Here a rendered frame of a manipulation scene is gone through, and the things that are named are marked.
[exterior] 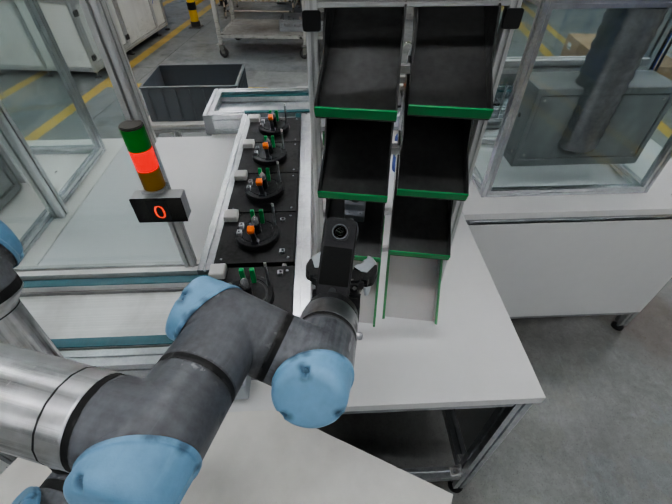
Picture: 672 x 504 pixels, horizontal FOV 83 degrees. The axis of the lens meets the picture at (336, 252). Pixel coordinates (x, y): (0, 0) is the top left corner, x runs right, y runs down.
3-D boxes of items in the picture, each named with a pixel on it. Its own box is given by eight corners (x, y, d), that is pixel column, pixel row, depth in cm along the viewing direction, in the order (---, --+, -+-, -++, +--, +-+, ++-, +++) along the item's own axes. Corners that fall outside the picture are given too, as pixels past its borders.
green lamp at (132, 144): (147, 153, 83) (139, 132, 79) (124, 153, 82) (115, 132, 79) (154, 142, 86) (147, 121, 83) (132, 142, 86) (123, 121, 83)
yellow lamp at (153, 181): (162, 191, 90) (155, 173, 86) (140, 192, 89) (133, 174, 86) (168, 179, 93) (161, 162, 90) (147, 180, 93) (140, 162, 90)
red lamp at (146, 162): (155, 173, 86) (148, 153, 83) (132, 173, 86) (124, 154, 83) (161, 161, 90) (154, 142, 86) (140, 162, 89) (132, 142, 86)
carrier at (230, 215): (294, 266, 115) (291, 235, 106) (214, 269, 114) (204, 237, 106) (297, 216, 132) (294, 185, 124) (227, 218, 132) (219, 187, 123)
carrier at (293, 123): (300, 145, 168) (298, 118, 159) (245, 146, 167) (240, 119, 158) (301, 120, 185) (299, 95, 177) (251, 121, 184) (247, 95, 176)
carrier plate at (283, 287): (291, 339, 97) (291, 334, 95) (195, 342, 96) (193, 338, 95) (294, 270, 114) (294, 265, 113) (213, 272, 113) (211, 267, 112)
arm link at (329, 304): (294, 307, 45) (364, 314, 44) (302, 290, 49) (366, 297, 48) (293, 361, 47) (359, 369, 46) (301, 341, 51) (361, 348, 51)
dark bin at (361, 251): (380, 262, 83) (381, 250, 76) (320, 257, 84) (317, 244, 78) (388, 154, 93) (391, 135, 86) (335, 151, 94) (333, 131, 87)
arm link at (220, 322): (142, 327, 32) (262, 383, 32) (208, 255, 41) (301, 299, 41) (134, 379, 36) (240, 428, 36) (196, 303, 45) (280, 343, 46)
